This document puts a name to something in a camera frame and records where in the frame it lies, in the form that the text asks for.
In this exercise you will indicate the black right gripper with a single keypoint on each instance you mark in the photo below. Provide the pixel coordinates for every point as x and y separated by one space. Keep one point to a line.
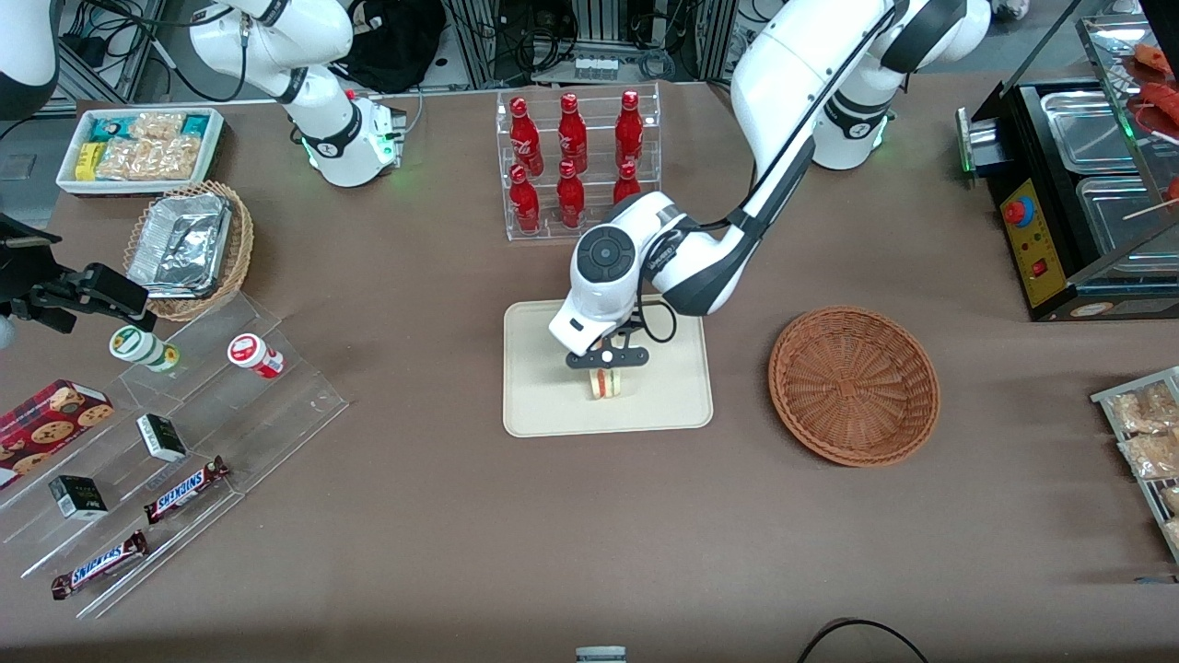
44 296

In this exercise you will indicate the triangular sandwich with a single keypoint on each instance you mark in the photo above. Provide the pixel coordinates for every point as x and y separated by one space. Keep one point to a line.
605 387

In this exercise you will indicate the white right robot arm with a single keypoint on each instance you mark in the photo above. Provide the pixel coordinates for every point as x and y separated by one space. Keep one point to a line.
327 138

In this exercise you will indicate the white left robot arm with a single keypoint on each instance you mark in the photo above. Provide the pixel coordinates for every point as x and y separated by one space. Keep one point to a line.
792 74

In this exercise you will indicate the cream plastic tray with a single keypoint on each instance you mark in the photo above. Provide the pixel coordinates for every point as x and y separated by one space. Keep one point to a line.
553 405

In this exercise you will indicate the aluminium foil tray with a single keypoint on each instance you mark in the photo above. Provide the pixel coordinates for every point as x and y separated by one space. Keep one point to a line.
180 244

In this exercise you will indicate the small tan wicker basket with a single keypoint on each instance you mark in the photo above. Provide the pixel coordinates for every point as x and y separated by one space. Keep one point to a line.
239 249

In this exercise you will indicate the large brown wicker basket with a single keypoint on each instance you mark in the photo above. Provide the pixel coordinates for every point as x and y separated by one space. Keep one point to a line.
852 387

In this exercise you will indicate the tray of bagged snacks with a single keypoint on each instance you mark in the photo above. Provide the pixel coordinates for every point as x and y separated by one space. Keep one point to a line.
1147 497

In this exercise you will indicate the green lid drink bottle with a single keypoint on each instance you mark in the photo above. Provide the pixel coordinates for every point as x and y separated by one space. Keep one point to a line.
138 347

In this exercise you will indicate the white snack bin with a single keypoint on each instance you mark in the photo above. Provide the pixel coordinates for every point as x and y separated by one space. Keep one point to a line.
69 184

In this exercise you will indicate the red cookie box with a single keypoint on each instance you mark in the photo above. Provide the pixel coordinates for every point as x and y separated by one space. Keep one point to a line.
46 428

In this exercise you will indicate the yellow snack packet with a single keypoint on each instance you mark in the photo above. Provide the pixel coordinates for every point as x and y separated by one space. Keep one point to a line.
87 161

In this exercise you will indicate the clear acrylic bottle rack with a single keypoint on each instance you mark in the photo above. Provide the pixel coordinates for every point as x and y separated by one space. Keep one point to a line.
553 232

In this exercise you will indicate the small black box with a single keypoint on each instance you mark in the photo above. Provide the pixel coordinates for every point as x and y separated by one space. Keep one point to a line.
161 437
78 497

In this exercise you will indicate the clear rice cracker bag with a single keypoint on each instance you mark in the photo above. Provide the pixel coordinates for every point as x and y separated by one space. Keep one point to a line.
152 158
157 126

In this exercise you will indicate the green snack packet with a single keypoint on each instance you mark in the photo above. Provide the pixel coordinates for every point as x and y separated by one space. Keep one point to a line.
109 129

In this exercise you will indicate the red soda bottle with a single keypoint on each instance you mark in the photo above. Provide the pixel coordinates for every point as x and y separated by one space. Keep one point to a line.
570 198
524 203
626 184
629 129
524 138
572 133

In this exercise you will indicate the red lid drink bottle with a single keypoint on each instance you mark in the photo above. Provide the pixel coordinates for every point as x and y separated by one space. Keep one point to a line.
253 354

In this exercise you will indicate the clear acrylic stepped shelf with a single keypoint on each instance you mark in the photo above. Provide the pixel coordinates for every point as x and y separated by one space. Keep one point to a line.
249 424

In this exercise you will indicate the teal snack packet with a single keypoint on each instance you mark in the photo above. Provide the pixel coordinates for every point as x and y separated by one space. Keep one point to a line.
195 124

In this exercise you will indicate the Snickers chocolate bar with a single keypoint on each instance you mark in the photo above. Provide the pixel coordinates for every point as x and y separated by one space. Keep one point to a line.
97 564
184 491

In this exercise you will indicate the grey device edge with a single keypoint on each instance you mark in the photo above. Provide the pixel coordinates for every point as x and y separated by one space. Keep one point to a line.
601 655

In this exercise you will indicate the grey connector block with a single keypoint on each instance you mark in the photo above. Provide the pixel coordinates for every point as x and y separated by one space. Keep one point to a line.
596 67

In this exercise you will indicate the black bag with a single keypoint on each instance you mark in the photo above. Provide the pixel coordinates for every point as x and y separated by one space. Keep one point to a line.
396 46

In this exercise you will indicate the black food warmer machine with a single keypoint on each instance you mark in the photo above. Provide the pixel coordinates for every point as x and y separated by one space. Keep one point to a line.
1041 249

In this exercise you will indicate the clear snack bag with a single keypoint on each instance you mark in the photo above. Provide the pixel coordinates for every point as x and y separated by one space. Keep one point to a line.
1172 499
1151 456
1142 410
1173 534

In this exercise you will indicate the small blue strip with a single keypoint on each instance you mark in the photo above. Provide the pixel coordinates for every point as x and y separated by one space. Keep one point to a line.
1156 579

